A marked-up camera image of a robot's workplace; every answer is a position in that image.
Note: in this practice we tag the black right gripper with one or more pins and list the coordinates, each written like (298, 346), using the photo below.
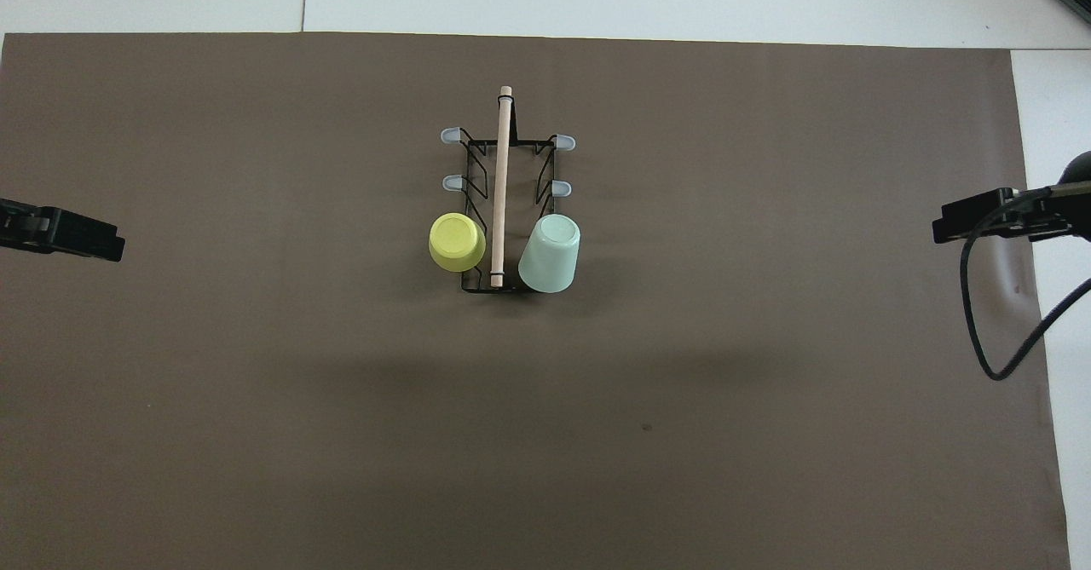
(1074, 212)

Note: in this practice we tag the pale green plastic cup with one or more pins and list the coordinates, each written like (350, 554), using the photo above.
(550, 255)

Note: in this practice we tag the brown table mat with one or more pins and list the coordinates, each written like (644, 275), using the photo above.
(341, 425)

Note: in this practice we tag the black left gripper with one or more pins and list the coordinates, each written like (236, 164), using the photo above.
(25, 225)

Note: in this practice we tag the yellow plastic cup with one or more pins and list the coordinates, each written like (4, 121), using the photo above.
(456, 242)

